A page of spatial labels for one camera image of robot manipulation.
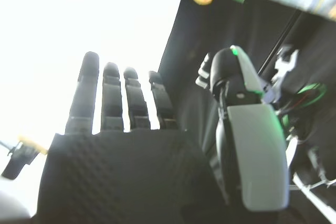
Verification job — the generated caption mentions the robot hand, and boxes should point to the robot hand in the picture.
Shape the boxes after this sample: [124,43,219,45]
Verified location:
[34,45,291,224]

